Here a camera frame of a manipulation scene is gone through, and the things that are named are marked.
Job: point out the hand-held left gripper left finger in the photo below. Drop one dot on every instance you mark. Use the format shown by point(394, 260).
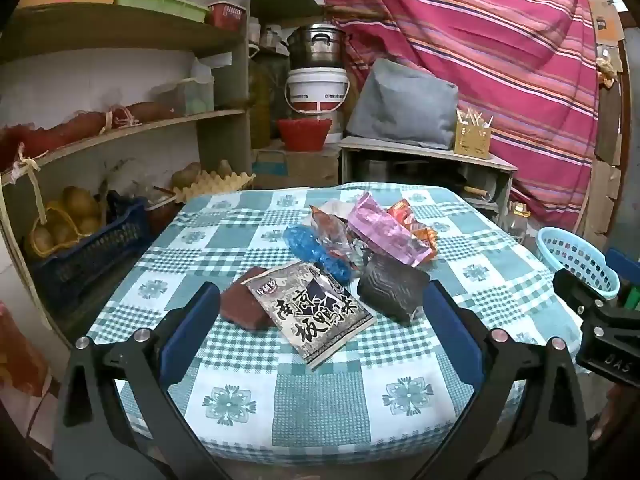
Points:
point(192, 330)

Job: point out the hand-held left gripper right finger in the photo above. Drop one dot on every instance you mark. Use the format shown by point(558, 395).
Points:
point(447, 332)

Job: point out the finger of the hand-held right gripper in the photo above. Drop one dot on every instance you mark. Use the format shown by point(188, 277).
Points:
point(625, 262)
point(580, 287)

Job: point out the light blue plastic basket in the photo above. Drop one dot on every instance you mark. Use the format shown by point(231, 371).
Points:
point(575, 255)

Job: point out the maroon scouring pad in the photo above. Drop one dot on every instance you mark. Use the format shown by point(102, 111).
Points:
point(240, 300)

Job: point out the black wrapper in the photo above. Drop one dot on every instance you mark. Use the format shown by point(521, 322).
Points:
point(390, 287)

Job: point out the black white snack packet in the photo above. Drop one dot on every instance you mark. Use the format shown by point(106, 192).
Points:
point(310, 315)

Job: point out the pink wrapper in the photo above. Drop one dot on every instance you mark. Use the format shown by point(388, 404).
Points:
point(380, 225)

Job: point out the red orange snack wrapper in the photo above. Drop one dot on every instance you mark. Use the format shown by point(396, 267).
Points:
point(402, 210)

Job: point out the blue plastic bag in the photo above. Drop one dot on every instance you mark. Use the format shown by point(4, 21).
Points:
point(310, 247)

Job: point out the clear brown wrapper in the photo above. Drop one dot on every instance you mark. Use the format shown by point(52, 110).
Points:
point(332, 227)

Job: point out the clear plastic bottle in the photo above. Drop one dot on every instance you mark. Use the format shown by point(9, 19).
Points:
point(519, 222)

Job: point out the cardboard panels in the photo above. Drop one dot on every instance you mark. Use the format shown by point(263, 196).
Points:
point(607, 160)

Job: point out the dark blue plastic crate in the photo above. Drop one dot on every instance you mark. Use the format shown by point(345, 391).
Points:
point(95, 255)

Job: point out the wooden rolling pin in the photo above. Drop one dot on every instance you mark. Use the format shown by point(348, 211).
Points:
point(480, 192)

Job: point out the green checked tablecloth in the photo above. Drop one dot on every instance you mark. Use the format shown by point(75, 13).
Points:
point(310, 410)

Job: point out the cardboard egg tray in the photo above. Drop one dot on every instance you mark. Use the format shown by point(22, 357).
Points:
point(215, 185)

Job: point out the potato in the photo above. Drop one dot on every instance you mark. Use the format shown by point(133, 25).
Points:
point(186, 175)
point(225, 167)

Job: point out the yellow mesh bag of potatoes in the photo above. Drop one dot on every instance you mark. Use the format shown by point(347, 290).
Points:
point(70, 215)

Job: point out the orange mesh bag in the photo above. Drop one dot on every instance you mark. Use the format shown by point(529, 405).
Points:
point(20, 355)

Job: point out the yellow utensil holder basket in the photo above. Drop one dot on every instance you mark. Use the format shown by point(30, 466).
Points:
point(472, 140)

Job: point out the grey low cabinet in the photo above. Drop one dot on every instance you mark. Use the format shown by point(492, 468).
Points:
point(400, 152)

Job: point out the cardboard box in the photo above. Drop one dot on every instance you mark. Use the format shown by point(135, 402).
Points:
point(295, 167)

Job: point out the ginger root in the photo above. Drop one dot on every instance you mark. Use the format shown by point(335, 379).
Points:
point(606, 70)

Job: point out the red plastic basin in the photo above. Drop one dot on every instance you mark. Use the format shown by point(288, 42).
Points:
point(305, 135)

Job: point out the grey cushion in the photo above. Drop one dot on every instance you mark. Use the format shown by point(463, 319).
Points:
point(405, 105)

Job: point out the clear plastic container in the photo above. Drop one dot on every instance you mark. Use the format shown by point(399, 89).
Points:
point(185, 97)

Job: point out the yellow oil bottle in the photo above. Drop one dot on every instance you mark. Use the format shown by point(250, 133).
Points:
point(260, 105)

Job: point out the red mesh sack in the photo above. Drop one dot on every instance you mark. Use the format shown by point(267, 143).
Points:
point(65, 130)

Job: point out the red striped cloth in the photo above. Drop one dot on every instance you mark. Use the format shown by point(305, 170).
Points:
point(475, 50)

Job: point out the white plastic bucket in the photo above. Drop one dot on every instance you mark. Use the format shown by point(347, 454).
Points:
point(320, 90)

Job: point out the group of glass jars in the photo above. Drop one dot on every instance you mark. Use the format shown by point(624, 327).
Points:
point(267, 37)

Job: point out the wooden shelf unit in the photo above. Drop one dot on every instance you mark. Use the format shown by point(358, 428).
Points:
point(125, 30)

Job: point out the metal pot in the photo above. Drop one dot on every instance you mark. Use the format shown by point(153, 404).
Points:
point(317, 47)

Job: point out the red white container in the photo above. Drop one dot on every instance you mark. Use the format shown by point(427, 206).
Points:
point(227, 15)

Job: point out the green plastic tray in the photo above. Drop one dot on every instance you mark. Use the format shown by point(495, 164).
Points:
point(160, 5)

